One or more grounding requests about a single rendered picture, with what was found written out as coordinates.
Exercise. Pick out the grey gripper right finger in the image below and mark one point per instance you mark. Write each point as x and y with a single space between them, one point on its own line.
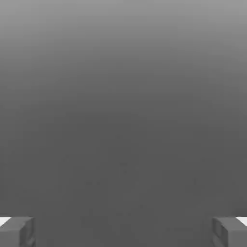
231 233

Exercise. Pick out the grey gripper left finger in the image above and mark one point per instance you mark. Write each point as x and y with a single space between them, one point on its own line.
13 233

